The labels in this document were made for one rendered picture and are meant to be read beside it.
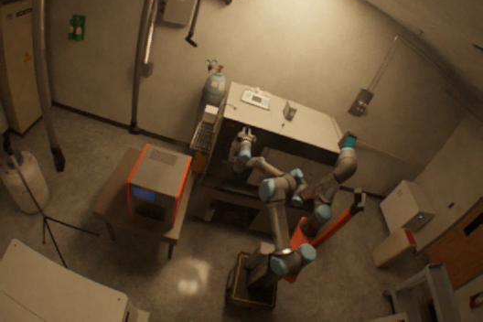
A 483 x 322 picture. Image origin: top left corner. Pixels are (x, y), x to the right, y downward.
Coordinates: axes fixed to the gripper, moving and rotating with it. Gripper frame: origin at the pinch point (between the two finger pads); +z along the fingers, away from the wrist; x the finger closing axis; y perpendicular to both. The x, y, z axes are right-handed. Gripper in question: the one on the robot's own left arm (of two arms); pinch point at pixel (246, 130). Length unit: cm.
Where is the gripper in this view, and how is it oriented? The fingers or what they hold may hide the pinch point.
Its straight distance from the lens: 167.7
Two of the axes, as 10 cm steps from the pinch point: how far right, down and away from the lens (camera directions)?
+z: 0.6, -6.1, 7.9
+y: 3.1, -7.4, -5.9
